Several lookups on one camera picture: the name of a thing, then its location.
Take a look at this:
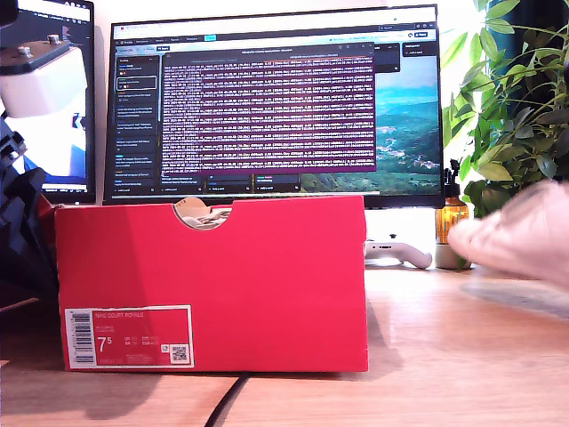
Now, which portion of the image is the small white pot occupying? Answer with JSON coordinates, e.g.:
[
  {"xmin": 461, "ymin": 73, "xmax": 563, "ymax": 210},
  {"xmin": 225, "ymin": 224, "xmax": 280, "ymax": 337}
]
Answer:
[{"xmin": 435, "ymin": 242, "xmax": 463, "ymax": 270}]

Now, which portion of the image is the small black computer monitor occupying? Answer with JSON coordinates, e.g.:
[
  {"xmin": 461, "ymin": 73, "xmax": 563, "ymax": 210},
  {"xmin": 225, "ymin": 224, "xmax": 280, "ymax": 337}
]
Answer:
[{"xmin": 0, "ymin": 0, "xmax": 97, "ymax": 205}]

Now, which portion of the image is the amber pump bottle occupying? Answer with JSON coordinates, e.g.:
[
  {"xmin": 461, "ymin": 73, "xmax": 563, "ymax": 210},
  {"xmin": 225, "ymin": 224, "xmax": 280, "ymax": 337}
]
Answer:
[{"xmin": 437, "ymin": 158, "xmax": 470, "ymax": 245}]

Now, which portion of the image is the dark teal curtain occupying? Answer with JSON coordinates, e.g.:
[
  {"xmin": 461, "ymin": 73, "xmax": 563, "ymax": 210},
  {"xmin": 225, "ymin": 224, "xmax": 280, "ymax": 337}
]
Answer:
[{"xmin": 485, "ymin": 0, "xmax": 569, "ymax": 77}]

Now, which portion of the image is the black cable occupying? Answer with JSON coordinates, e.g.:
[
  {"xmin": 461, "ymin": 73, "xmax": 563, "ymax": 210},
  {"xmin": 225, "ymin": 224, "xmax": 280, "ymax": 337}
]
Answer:
[{"xmin": 206, "ymin": 375, "xmax": 250, "ymax": 427}]

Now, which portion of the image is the red cardboard shoebox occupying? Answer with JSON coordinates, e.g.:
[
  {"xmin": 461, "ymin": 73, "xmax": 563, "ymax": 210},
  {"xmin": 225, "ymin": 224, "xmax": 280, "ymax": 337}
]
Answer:
[{"xmin": 53, "ymin": 195, "xmax": 370, "ymax": 374}]

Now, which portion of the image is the green leafy houseplant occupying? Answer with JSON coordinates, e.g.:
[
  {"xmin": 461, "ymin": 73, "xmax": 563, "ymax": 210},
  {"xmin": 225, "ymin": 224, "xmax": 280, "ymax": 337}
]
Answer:
[{"xmin": 442, "ymin": 0, "xmax": 569, "ymax": 270}]

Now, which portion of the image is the tan cardboard insert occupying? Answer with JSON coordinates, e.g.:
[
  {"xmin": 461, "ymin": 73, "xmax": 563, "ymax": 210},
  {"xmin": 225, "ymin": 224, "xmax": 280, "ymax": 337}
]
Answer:
[{"xmin": 175, "ymin": 197, "xmax": 210, "ymax": 219}]

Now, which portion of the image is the white game controller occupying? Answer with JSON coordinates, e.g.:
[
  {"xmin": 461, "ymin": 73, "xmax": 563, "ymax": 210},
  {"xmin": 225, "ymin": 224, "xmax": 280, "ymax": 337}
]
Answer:
[{"xmin": 365, "ymin": 233, "xmax": 434, "ymax": 270}]

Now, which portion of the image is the large black computer monitor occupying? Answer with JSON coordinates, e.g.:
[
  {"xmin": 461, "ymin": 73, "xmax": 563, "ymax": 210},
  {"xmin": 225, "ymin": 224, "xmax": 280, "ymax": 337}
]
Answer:
[{"xmin": 102, "ymin": 4, "xmax": 446, "ymax": 209}]

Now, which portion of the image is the white leather sneaker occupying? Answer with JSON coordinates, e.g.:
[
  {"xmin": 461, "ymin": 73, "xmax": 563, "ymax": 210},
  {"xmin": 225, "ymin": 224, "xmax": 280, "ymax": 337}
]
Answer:
[
  {"xmin": 184, "ymin": 207, "xmax": 232, "ymax": 231},
  {"xmin": 446, "ymin": 180, "xmax": 569, "ymax": 291}
]

